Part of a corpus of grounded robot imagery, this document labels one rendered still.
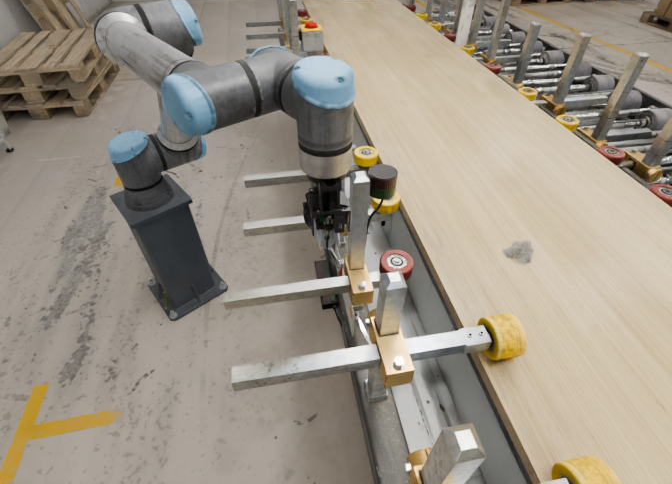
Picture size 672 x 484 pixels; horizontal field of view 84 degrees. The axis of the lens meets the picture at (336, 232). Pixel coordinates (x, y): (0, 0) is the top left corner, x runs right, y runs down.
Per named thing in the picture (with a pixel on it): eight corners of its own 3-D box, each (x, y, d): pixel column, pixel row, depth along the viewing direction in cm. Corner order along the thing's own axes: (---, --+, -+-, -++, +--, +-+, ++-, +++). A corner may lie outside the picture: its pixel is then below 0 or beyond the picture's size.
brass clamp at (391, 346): (380, 389, 65) (383, 375, 62) (363, 323, 75) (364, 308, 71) (414, 383, 66) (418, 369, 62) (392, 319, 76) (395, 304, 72)
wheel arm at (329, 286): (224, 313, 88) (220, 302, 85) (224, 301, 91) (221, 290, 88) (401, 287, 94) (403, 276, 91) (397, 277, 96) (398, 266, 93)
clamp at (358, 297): (352, 306, 90) (353, 293, 87) (342, 265, 100) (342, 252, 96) (375, 303, 91) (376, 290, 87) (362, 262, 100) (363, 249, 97)
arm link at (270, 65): (226, 50, 61) (264, 72, 54) (286, 37, 66) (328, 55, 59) (236, 105, 68) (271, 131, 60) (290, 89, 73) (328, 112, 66)
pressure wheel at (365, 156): (369, 188, 129) (371, 159, 122) (349, 181, 132) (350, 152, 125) (379, 176, 134) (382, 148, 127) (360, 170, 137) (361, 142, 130)
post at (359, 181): (348, 319, 106) (353, 179, 74) (345, 309, 109) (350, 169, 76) (360, 317, 107) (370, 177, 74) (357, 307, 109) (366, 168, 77)
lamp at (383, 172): (366, 256, 88) (372, 180, 73) (360, 240, 92) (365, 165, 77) (389, 253, 89) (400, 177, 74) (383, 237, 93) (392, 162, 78)
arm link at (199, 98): (74, 7, 90) (170, 77, 49) (128, 0, 96) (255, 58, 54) (96, 58, 98) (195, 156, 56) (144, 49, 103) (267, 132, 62)
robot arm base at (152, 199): (135, 217, 148) (126, 197, 141) (119, 196, 158) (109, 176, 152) (181, 198, 157) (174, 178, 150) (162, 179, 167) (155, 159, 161)
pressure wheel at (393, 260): (381, 304, 93) (385, 274, 85) (373, 280, 99) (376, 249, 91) (411, 300, 94) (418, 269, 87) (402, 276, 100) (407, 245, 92)
